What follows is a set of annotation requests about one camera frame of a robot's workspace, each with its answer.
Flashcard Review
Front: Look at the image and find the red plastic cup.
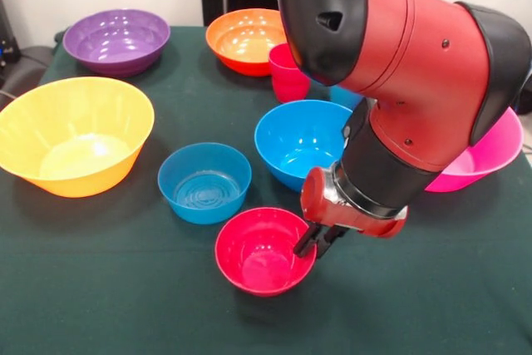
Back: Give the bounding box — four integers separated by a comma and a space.
268, 42, 312, 104

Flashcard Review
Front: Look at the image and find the dark green tablecloth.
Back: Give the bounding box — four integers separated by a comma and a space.
0, 24, 532, 355

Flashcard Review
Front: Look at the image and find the black equipment box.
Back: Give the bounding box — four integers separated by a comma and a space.
0, 0, 22, 86

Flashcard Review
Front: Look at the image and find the small translucent blue bowl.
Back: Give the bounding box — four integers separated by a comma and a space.
157, 141, 253, 225

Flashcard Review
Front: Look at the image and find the large pink plastic bowl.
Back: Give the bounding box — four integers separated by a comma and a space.
424, 107, 524, 194

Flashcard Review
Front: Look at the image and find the small red plastic bowl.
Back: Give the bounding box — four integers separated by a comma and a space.
214, 205, 318, 298

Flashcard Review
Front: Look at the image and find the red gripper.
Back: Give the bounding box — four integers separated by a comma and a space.
293, 166, 408, 259

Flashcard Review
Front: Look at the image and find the purple plastic bowl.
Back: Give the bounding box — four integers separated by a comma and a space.
62, 8, 171, 78

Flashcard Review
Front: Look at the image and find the blue plastic cup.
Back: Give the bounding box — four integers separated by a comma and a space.
330, 85, 365, 111

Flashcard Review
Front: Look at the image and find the opaque blue plastic bowl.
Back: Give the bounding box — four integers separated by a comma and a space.
254, 99, 354, 193

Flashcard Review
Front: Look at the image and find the large yellow-orange plastic bowl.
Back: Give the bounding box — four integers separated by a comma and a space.
0, 76, 155, 199

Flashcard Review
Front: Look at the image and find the orange plastic bowl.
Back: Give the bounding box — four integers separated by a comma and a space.
205, 7, 288, 77

